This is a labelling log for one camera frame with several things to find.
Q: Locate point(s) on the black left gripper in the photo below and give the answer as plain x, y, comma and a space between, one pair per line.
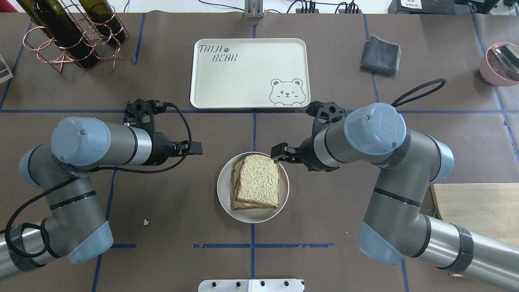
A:
160, 149

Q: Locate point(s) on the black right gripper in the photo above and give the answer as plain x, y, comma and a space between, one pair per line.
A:
307, 155

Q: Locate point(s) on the bread slice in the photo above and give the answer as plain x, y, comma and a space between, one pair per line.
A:
259, 182
236, 205

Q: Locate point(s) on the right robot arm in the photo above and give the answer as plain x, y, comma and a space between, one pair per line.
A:
409, 162

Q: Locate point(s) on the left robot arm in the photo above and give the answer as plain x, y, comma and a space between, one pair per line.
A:
78, 228

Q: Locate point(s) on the cream bear tray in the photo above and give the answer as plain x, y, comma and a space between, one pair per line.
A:
250, 73

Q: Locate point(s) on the grey folded cloth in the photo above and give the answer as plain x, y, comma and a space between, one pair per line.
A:
381, 56

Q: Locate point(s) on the green wine bottle middle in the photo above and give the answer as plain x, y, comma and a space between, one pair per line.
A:
100, 12

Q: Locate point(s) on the green wine bottle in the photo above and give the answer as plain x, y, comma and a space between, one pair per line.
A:
61, 30
100, 12

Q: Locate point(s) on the green wine bottle front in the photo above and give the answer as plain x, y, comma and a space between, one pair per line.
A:
61, 30

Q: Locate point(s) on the wooden cutting board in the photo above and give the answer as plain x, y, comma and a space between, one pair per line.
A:
487, 209

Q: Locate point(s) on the pink bowl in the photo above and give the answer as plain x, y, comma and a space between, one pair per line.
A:
492, 69

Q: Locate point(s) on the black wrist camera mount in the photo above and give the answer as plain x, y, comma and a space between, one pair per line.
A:
140, 114

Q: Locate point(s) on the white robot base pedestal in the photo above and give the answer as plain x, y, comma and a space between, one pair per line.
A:
252, 285

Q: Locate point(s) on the aluminium frame post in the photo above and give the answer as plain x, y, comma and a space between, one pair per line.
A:
254, 9

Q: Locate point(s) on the copper wire bottle rack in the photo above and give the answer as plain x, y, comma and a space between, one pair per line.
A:
104, 52

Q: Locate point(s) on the white wire cup rack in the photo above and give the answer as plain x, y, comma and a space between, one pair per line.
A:
5, 70

